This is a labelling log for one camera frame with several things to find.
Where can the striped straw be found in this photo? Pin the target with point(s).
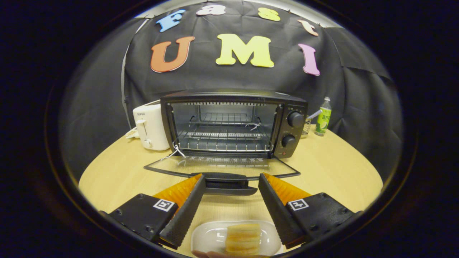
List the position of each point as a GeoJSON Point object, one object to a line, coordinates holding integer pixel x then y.
{"type": "Point", "coordinates": [315, 114]}

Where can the yellow sliced bread stack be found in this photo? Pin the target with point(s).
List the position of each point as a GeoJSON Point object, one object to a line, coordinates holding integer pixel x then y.
{"type": "Point", "coordinates": [243, 238]}

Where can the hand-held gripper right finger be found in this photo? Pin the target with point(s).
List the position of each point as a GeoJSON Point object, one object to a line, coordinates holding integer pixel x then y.
{"type": "Point", "coordinates": [279, 215]}

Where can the white oval plate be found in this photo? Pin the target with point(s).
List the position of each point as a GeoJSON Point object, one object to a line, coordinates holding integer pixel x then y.
{"type": "Point", "coordinates": [208, 236]}

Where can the white pop-up toaster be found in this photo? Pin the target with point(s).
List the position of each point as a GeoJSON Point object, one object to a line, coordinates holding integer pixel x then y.
{"type": "Point", "coordinates": [152, 125]}

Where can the green label drink bottle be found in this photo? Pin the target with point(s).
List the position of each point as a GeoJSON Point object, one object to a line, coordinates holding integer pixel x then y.
{"type": "Point", "coordinates": [323, 122]}

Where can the black toaster oven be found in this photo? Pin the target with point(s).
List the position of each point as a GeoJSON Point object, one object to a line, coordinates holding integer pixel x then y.
{"type": "Point", "coordinates": [233, 95]}

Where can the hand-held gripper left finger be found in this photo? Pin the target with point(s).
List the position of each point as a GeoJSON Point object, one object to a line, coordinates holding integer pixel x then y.
{"type": "Point", "coordinates": [184, 215]}

